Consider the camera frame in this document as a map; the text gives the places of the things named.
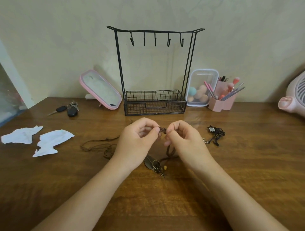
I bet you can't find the person's right hand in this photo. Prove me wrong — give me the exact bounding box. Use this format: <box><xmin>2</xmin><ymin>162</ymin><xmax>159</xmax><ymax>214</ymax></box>
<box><xmin>164</xmin><ymin>120</ymin><xmax>216</xmax><ymax>175</ymax></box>

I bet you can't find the person's left hand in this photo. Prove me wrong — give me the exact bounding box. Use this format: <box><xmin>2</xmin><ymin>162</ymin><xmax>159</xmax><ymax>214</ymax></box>
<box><xmin>111</xmin><ymin>117</ymin><xmax>162</xmax><ymax>174</ymax></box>

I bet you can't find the brown cord leaf pendant necklace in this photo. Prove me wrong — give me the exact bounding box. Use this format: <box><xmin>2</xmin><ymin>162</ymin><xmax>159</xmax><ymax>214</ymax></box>
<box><xmin>143</xmin><ymin>127</ymin><xmax>179</xmax><ymax>178</ymax></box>

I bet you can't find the black cord flower pendant necklace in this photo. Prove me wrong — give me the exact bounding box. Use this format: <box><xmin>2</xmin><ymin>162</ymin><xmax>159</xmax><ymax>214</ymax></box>
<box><xmin>202</xmin><ymin>125</ymin><xmax>226</xmax><ymax>146</ymax></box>

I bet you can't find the black wire jewelry stand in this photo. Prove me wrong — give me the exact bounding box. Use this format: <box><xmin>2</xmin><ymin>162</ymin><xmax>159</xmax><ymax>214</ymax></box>
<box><xmin>106</xmin><ymin>25</ymin><xmax>205</xmax><ymax>116</ymax></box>

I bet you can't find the brown cord ring pendant necklace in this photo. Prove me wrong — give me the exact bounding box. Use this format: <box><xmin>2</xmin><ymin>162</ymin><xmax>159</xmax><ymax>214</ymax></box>
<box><xmin>80</xmin><ymin>119</ymin><xmax>133</xmax><ymax>159</ymax></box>

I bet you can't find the person's right forearm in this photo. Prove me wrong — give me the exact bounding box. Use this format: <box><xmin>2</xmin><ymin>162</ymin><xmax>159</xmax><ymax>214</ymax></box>
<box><xmin>199</xmin><ymin>161</ymin><xmax>290</xmax><ymax>231</ymax></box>

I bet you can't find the person's left forearm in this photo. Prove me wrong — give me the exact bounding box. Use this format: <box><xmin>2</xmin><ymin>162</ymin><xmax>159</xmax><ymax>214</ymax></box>
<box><xmin>31</xmin><ymin>158</ymin><xmax>128</xmax><ymax>231</ymax></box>

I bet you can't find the pink brush holder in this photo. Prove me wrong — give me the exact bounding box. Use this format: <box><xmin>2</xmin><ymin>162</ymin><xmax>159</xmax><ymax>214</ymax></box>
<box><xmin>208</xmin><ymin>81</ymin><xmax>236</xmax><ymax>112</ymax></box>

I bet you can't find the pink pen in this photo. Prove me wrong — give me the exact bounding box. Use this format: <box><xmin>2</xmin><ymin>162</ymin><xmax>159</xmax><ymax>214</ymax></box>
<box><xmin>207</xmin><ymin>83</ymin><xmax>218</xmax><ymax>100</ymax></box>
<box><xmin>204</xmin><ymin>81</ymin><xmax>215</xmax><ymax>99</ymax></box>

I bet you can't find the pink framed table mirror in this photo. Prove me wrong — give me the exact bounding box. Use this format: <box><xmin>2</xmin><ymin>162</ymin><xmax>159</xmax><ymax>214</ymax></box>
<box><xmin>79</xmin><ymin>69</ymin><xmax>122</xmax><ymax>110</ymax></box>

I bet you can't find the grey purple pencil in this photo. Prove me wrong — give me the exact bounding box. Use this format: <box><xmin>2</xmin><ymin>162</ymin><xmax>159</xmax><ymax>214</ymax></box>
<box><xmin>220</xmin><ymin>87</ymin><xmax>245</xmax><ymax>101</ymax></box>

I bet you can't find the clear plastic container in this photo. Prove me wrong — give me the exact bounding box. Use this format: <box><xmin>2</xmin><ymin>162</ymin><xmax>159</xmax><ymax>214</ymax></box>
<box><xmin>185</xmin><ymin>69</ymin><xmax>220</xmax><ymax>107</ymax></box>

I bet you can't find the white crumpled paper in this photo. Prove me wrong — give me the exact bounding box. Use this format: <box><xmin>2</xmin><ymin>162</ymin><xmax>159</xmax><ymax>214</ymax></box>
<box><xmin>1</xmin><ymin>125</ymin><xmax>44</xmax><ymax>145</ymax></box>
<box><xmin>32</xmin><ymin>129</ymin><xmax>75</xmax><ymax>158</ymax></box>

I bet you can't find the black headed car key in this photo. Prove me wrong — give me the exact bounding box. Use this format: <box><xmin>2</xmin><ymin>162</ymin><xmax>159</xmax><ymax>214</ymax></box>
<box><xmin>47</xmin><ymin>105</ymin><xmax>67</xmax><ymax>116</ymax></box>

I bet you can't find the pink pig shaped desk fan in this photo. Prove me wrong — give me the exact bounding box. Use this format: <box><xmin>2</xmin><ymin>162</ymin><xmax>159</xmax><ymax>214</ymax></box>
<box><xmin>278</xmin><ymin>70</ymin><xmax>305</xmax><ymax>118</ymax></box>

